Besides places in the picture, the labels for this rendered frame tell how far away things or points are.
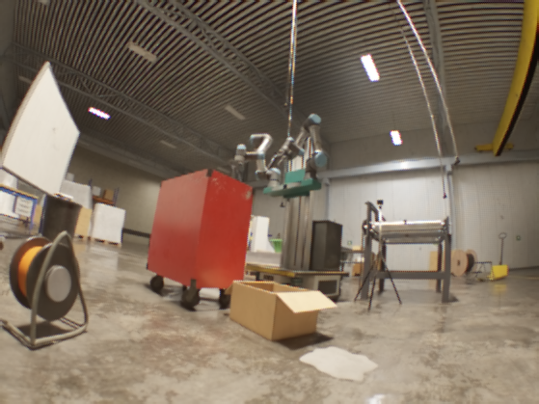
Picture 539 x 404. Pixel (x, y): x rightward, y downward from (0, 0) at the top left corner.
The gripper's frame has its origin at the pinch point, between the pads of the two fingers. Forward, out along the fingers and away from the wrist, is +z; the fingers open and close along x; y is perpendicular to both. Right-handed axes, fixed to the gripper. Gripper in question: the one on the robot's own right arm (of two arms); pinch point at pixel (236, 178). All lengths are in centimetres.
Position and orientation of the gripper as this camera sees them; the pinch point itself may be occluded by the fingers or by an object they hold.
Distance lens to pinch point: 198.5
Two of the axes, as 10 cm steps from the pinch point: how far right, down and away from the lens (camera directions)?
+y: 9.7, 0.5, -2.4
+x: 2.2, 2.6, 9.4
